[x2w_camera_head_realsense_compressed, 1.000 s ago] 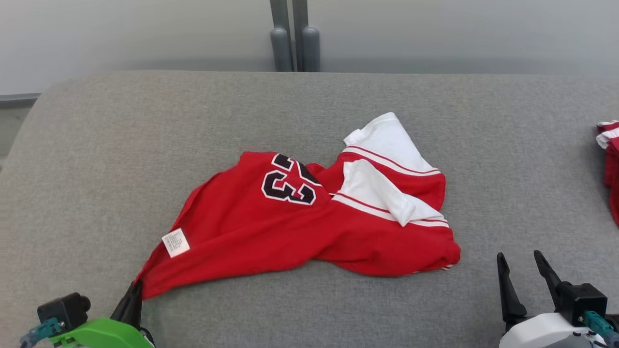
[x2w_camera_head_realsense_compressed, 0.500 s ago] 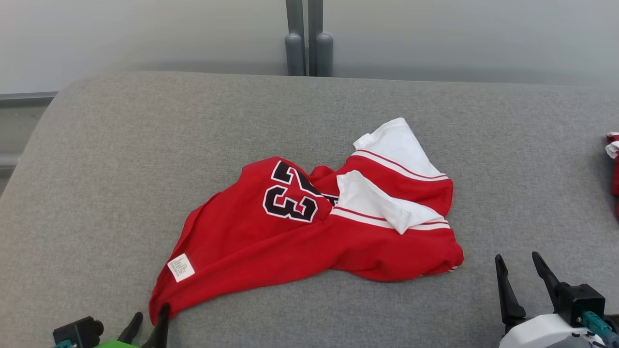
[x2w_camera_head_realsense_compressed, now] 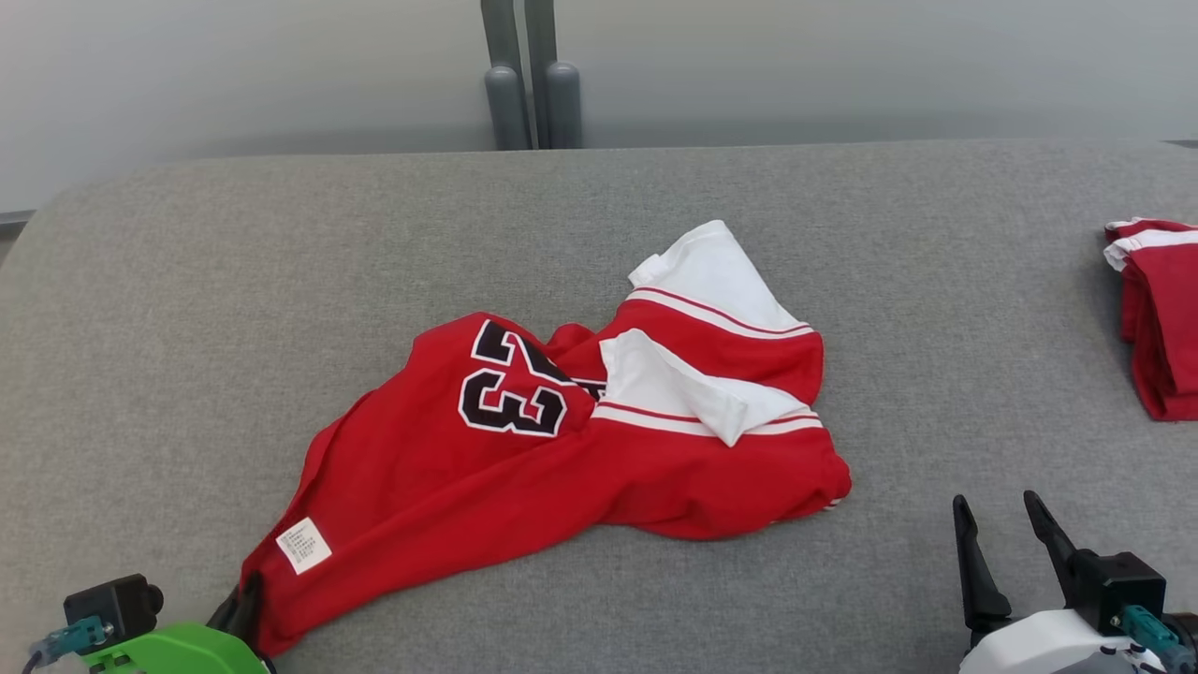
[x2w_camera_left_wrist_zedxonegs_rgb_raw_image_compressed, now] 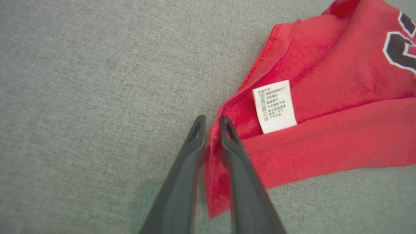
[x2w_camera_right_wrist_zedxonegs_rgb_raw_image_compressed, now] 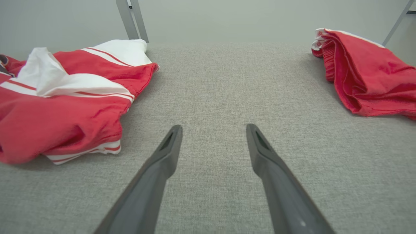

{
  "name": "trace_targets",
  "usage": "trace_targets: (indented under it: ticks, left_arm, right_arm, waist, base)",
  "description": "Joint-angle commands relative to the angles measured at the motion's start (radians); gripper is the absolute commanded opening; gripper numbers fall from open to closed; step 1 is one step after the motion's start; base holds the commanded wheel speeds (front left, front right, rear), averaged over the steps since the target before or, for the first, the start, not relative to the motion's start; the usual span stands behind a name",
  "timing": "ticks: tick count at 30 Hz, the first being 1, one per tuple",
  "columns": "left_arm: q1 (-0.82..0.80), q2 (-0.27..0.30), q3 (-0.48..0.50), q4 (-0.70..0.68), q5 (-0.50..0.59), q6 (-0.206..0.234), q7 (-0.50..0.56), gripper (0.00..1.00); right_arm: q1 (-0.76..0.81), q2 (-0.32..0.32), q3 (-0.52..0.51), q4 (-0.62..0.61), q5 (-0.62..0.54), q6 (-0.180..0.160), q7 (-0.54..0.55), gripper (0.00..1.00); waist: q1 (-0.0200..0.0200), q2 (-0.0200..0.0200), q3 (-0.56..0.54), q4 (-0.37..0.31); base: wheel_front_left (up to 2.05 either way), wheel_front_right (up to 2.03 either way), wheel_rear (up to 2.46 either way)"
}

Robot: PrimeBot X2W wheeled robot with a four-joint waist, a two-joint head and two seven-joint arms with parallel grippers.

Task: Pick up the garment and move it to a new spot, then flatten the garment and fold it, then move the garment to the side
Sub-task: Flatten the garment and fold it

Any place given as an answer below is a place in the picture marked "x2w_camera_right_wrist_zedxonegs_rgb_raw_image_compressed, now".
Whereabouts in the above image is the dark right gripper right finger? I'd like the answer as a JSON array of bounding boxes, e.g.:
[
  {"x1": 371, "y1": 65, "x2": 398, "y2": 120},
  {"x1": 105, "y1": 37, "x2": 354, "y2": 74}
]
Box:
[{"x1": 246, "y1": 123, "x2": 335, "y2": 234}]

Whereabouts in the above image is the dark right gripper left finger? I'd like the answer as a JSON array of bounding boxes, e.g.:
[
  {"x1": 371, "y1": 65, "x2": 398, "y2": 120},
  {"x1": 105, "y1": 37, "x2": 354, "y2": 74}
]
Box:
[{"x1": 94, "y1": 124, "x2": 183, "y2": 234}]

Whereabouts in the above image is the red white basketball jersey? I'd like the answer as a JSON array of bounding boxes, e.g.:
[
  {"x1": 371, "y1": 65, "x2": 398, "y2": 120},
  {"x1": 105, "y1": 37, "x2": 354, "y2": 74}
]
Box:
[{"x1": 0, "y1": 39, "x2": 160, "y2": 165}]

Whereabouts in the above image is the red shorts white trim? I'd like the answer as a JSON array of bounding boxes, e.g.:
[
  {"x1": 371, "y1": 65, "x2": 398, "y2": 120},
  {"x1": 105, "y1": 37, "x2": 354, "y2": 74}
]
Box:
[{"x1": 311, "y1": 28, "x2": 416, "y2": 121}]

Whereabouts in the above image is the grey metal post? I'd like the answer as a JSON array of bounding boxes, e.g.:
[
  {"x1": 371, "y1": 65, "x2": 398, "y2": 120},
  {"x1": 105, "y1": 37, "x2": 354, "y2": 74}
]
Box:
[
  {"x1": 115, "y1": 0, "x2": 140, "y2": 40},
  {"x1": 129, "y1": 0, "x2": 150, "y2": 43}
]

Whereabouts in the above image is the grey metal frame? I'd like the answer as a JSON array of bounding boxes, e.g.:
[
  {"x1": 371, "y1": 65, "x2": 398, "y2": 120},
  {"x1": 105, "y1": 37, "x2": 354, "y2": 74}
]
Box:
[{"x1": 382, "y1": 0, "x2": 416, "y2": 46}]

